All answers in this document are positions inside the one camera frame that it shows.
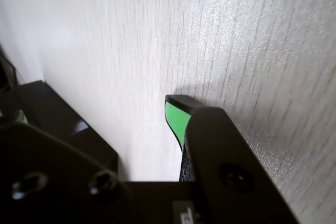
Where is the black open box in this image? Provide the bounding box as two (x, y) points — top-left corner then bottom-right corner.
(39, 79), (119, 180)

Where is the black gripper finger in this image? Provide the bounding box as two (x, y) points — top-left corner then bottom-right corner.
(164, 94), (300, 224)
(0, 110), (142, 224)

